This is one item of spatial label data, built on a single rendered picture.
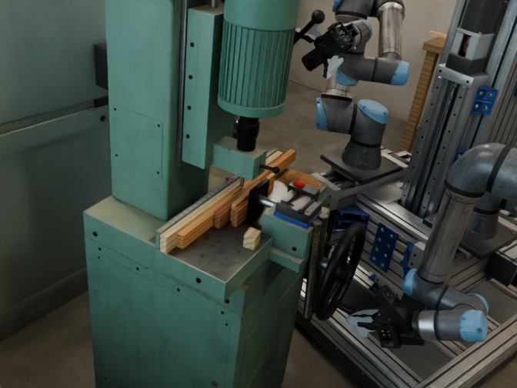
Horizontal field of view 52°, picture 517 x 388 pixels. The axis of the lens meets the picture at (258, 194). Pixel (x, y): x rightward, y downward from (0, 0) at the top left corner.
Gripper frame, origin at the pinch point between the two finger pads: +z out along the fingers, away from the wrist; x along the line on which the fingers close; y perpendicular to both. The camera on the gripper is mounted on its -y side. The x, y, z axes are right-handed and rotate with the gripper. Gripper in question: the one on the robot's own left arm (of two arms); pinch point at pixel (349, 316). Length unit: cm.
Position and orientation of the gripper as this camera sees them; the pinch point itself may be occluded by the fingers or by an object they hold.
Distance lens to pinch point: 153.6
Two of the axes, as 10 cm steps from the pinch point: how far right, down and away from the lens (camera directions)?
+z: -8.0, 1.3, 5.9
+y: 3.3, 9.1, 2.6
